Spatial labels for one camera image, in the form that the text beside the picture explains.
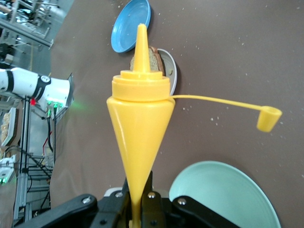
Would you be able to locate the beige plate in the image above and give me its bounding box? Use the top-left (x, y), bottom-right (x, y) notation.
top-left (156, 48), bottom-right (179, 96)

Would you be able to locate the mint green plate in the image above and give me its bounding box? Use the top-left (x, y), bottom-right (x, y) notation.
top-left (169, 161), bottom-right (282, 228)

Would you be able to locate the aluminium frame rack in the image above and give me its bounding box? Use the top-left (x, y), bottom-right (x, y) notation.
top-left (13, 98), bottom-right (57, 224)

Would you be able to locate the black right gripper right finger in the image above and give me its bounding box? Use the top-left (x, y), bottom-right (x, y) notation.
top-left (140, 171), bottom-right (241, 228)

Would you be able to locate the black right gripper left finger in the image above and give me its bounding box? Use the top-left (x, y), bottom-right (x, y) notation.
top-left (14, 177), bottom-right (133, 228)

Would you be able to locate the brown bread slice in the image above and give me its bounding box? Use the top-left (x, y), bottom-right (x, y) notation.
top-left (129, 45), bottom-right (165, 73)

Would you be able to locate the yellow squeeze bottle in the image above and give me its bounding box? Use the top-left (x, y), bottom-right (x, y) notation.
top-left (105, 22), bottom-right (284, 228)

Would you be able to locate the white tray with food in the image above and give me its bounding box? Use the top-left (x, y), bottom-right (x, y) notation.
top-left (0, 106), bottom-right (20, 147)

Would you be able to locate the blue plate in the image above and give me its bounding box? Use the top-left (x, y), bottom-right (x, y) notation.
top-left (111, 0), bottom-right (152, 54)

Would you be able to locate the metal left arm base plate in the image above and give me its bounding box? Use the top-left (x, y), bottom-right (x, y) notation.
top-left (45, 72), bottom-right (75, 113)

